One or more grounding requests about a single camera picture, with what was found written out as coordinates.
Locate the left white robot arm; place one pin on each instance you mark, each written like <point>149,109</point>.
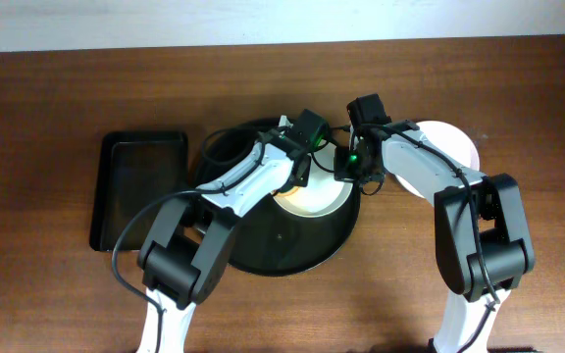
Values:
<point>189,244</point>

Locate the pinkish white plate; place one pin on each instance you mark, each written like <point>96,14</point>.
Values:
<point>454,147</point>

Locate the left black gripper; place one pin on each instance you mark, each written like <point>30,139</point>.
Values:
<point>300,173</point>

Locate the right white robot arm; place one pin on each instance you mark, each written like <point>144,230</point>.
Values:
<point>482,239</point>

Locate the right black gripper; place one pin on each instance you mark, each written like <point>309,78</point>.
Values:
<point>364,174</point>

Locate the rectangular black tray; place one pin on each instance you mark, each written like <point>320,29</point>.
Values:
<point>135,168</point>

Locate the round black serving tray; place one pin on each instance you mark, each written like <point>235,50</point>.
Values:
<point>272,242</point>

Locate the green and yellow sponge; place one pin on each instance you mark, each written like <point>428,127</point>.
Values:
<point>285,192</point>

